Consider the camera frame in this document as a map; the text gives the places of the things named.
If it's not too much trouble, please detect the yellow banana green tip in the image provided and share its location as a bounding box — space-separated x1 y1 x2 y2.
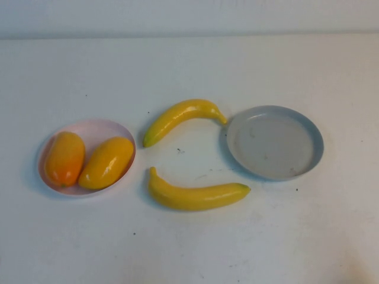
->
147 166 252 212
142 98 228 148

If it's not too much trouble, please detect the yellow mango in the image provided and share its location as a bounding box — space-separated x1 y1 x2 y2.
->
78 136 135 191

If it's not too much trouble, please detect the orange mango green stem dot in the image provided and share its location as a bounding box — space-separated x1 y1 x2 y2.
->
44 131 86 189

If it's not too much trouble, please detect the grey-blue round plate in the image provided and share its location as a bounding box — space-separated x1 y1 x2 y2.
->
226 105 325 182

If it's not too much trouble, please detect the pink round plate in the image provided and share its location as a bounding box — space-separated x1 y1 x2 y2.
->
37 118 137 198

